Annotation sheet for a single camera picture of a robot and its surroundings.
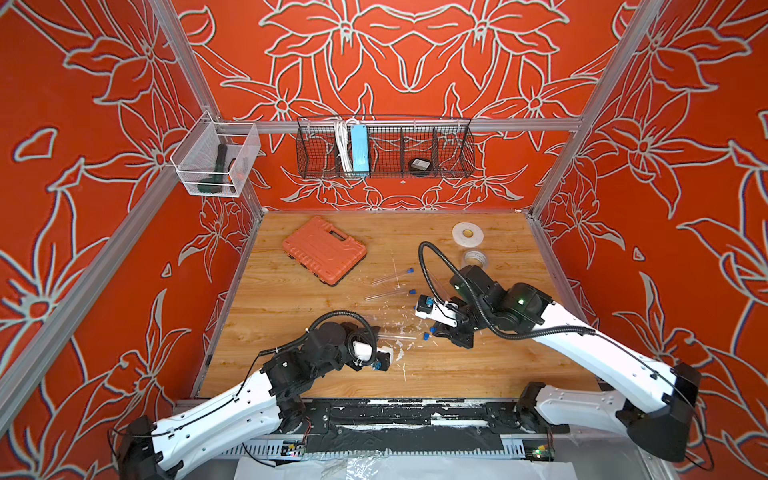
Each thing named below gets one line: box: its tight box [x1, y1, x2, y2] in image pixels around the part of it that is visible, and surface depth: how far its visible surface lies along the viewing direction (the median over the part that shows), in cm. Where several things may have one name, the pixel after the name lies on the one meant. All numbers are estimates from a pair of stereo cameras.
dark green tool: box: [197, 143, 227, 194], surface depth 83 cm
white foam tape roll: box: [452, 222, 484, 248], surface depth 113 cm
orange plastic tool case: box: [282, 216, 367, 286], surface depth 103 cm
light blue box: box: [350, 124, 370, 173], surface depth 92 cm
